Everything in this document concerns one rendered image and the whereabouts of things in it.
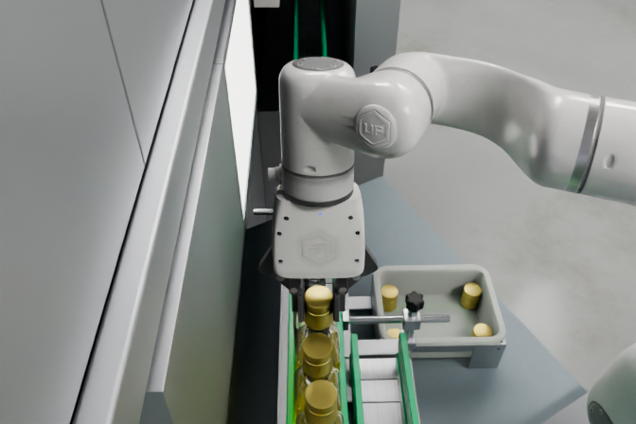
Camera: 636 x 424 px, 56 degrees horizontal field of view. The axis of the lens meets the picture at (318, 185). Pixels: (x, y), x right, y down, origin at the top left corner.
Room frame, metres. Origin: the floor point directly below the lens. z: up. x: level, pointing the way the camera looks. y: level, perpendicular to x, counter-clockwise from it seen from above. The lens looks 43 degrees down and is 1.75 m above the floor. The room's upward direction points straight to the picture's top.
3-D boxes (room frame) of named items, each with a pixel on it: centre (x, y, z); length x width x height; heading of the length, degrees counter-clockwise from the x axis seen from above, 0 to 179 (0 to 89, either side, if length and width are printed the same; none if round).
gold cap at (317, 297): (0.42, 0.00, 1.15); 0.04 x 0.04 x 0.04
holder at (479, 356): (0.66, -0.19, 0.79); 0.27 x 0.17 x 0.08; 91
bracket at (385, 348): (0.54, -0.10, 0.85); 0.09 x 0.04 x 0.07; 91
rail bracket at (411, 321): (0.54, -0.12, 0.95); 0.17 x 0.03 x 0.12; 91
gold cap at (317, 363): (0.36, 0.00, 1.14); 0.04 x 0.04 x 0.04
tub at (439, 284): (0.66, -0.22, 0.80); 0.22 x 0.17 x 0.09; 91
